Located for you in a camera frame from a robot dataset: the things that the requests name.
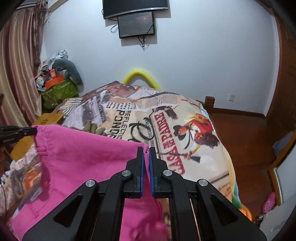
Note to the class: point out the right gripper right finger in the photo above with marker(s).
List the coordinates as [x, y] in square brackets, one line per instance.
[160, 188]

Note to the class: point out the wooden bedpost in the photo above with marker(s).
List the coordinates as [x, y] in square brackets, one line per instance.
[209, 104]

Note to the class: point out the pink slipper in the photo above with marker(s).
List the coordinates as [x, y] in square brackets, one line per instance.
[270, 203]

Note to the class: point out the grey plush toy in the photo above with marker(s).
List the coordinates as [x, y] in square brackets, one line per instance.
[70, 70]

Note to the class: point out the large black wall television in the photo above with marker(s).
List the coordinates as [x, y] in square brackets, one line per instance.
[113, 8]

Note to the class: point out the small black wall monitor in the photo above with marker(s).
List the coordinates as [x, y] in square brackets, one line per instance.
[136, 24]

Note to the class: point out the pink pants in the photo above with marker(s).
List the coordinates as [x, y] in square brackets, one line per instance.
[70, 158]

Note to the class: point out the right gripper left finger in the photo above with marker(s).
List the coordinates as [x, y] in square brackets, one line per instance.
[134, 172]

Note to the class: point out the white cabinet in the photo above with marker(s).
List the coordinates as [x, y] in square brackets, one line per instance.
[283, 174]

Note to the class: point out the printed newspaper-pattern bed blanket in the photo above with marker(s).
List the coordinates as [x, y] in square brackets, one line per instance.
[178, 128]

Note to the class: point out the orange box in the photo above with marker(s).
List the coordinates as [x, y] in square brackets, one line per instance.
[53, 81]

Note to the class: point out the striped pink curtain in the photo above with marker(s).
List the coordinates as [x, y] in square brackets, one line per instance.
[21, 44]

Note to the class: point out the olive green pants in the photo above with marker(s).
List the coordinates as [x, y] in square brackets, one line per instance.
[91, 127]

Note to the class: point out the white wall socket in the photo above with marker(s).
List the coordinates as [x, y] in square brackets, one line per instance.
[231, 98]

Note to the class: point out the wooden door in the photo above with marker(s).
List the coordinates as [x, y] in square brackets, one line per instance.
[281, 115]

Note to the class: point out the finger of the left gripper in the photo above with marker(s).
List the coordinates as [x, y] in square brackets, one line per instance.
[15, 133]

